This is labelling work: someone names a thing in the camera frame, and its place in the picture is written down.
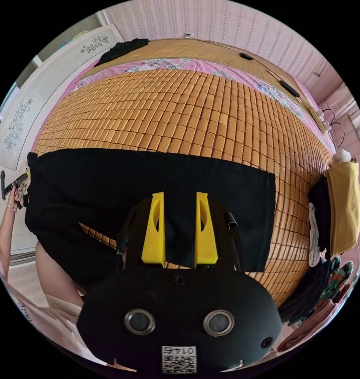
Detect black cable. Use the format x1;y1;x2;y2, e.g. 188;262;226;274
321;108;346;150

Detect white cupboard with flower print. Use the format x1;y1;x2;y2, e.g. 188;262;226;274
0;23;125;261

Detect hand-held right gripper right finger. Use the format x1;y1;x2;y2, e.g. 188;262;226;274
194;191;219;268

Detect person's left forearm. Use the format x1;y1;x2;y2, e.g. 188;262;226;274
0;206;18;280

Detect long black device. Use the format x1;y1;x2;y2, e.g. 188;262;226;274
279;79;301;98

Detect pile of clothes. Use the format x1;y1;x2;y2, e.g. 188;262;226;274
278;149;360;353

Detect bed with bamboo mat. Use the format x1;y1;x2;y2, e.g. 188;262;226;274
29;38;339;308

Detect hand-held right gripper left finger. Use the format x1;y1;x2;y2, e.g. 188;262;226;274
141;191;166;268

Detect black long pants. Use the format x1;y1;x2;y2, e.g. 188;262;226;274
24;148;277;289

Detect black garment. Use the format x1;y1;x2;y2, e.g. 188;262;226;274
94;38;151;68

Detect person's left hand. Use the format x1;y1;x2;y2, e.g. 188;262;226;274
6;188;21;212

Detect person's body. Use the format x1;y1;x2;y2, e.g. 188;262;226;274
0;242;138;373

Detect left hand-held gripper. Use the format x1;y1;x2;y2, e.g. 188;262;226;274
4;166;31;210

